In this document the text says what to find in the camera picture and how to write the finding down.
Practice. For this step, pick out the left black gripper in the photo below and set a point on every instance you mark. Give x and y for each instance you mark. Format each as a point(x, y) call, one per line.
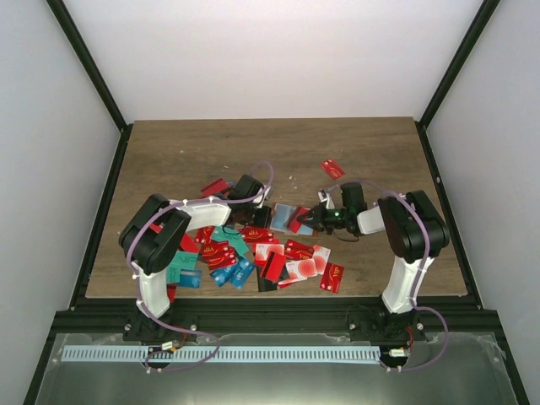
point(263, 220)

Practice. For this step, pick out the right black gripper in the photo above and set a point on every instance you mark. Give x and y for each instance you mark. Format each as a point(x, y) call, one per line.
point(317, 213)

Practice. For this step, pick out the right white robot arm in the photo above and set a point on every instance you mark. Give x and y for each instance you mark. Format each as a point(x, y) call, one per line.
point(414, 228)

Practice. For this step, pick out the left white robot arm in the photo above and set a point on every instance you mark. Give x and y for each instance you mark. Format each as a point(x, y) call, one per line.
point(152, 237)

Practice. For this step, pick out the red gold card upper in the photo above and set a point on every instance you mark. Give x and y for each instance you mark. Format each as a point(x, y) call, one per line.
point(252, 234)

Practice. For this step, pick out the teal VIP card centre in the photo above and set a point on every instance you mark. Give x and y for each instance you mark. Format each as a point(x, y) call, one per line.
point(233, 237)

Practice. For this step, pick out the lone red card far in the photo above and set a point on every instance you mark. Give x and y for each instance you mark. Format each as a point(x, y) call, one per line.
point(332, 168)

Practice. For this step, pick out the red gold VIP card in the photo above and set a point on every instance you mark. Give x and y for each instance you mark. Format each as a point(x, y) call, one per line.
point(218, 254)

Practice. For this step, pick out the red stripe card pile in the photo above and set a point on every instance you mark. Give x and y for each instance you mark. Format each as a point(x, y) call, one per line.
point(272, 268)

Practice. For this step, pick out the white red circle card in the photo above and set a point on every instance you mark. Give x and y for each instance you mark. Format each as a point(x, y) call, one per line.
point(301, 264)

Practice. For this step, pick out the blue VIP card lower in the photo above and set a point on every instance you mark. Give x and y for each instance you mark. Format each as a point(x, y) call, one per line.
point(236, 274)

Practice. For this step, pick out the red VIP card right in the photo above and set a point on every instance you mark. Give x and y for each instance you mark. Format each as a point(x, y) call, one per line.
point(332, 277)

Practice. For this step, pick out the teal card left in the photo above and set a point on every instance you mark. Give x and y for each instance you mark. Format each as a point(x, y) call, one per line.
point(182, 260)

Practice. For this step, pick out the light blue slotted strip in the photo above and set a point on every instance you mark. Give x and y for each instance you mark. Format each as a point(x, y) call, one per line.
point(226, 354)

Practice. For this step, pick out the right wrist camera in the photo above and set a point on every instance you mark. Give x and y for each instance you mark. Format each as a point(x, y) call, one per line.
point(326, 199)

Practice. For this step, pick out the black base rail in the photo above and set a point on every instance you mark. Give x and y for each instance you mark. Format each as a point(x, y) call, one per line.
point(360, 319)

